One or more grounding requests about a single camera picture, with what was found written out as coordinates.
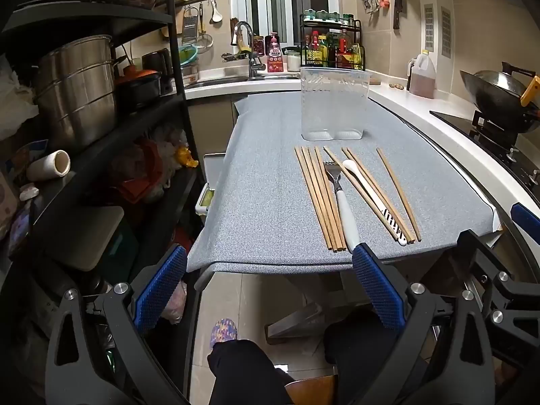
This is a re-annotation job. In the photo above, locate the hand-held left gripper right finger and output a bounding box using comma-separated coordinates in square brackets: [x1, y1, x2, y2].
[351, 242, 511, 405]

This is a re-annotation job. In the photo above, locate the black kettle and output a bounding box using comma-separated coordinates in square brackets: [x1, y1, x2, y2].
[141, 48, 173, 79]

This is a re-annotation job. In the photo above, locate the white trash bin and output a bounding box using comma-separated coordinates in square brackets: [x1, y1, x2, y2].
[195, 153, 228, 220]

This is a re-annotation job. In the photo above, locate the person's left leg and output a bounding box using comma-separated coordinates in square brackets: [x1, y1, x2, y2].
[207, 340, 296, 405]

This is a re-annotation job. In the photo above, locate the plastic oil jug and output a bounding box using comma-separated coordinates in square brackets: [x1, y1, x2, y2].
[407, 50, 436, 100]

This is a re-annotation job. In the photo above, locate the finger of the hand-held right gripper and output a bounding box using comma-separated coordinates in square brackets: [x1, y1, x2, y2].
[510, 202, 540, 238]
[456, 228, 540, 330]

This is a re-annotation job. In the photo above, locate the grey table cloth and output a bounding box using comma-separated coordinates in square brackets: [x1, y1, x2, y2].
[186, 93, 501, 275]

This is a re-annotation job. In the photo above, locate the white paper roll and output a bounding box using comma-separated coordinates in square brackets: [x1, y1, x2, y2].
[26, 150, 71, 182]

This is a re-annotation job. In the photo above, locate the row of condiment bottles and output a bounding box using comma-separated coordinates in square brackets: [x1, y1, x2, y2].
[304, 29, 363, 69]

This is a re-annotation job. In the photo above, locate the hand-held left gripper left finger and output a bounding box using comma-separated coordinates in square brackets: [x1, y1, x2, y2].
[44, 244, 190, 405]

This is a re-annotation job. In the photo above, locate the red plastic bag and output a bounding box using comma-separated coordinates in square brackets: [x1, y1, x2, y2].
[120, 135, 171, 205]

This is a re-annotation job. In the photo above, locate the pink plastic bag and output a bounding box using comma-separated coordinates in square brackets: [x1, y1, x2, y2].
[162, 280, 187, 325]

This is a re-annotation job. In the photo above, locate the white kitchen counter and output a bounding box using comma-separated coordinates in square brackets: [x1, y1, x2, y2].
[186, 67, 540, 237]

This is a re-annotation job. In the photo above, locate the black spice rack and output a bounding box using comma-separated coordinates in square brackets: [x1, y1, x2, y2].
[299, 13, 367, 72]

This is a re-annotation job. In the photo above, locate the clear plastic utensil container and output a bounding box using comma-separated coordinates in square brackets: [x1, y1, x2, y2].
[299, 66, 372, 142]

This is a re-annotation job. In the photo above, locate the black gas stove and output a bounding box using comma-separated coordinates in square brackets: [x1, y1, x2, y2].
[430, 110, 540, 186]

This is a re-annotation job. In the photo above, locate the person's right leg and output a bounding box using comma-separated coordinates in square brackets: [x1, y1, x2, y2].
[323, 310, 406, 378]

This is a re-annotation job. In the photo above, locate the grey board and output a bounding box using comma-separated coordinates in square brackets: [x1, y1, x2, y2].
[40, 206, 125, 271]

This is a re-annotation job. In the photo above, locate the window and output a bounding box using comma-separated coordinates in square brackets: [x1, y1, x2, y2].
[230, 0, 338, 47]

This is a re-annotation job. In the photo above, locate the black pot with orange rim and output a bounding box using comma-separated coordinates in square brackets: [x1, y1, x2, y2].
[116, 65, 163, 108]

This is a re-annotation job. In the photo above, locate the chrome faucet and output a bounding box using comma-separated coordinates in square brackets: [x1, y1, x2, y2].
[231, 21, 260, 79]

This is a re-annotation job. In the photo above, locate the yellow utensil handle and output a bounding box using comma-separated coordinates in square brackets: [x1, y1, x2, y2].
[520, 75, 540, 108]

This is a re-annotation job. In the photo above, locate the metal grater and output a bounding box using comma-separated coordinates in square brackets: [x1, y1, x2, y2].
[182, 5, 199, 43]

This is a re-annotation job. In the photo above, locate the white plastic bag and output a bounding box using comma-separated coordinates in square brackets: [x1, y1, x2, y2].
[0, 55, 39, 138]

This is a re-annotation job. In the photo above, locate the white striped ceramic spoon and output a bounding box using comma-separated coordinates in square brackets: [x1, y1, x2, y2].
[343, 159, 408, 246]

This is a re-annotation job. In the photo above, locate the wooden stool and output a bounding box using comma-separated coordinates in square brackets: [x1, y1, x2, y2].
[285, 375, 338, 405]

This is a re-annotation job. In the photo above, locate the wall vent grille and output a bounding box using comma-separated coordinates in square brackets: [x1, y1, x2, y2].
[441, 6, 452, 57]
[423, 3, 434, 51]

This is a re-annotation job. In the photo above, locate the pink dish soap bottle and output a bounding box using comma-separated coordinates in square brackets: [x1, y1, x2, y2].
[267, 32, 284, 73]

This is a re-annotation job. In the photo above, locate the large steel stockpot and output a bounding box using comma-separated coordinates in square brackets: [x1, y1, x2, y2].
[34, 36, 127, 148]

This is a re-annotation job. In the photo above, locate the steel wok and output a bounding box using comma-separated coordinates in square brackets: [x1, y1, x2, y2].
[460, 62, 540, 136]

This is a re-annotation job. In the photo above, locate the person's leg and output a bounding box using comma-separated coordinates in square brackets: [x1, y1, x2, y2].
[207, 340, 296, 405]
[323, 310, 406, 378]

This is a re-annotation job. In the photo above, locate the wooden chopstick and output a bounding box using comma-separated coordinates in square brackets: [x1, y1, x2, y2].
[323, 147, 399, 239]
[300, 146, 337, 251]
[346, 147, 417, 243]
[314, 146, 347, 252]
[307, 146, 342, 252]
[294, 146, 332, 250]
[341, 147, 411, 244]
[376, 147, 422, 240]

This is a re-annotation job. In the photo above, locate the colourful slipper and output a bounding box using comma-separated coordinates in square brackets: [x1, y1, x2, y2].
[210, 317, 238, 350]

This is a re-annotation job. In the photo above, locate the white-handled metal fork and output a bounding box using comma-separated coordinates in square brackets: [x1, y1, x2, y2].
[323, 160, 360, 254]

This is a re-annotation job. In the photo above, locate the metal table leg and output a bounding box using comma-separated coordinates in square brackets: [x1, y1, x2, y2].
[266, 274, 351, 340]

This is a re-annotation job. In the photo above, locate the black shelf rack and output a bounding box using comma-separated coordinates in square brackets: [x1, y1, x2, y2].
[0, 0, 203, 304]

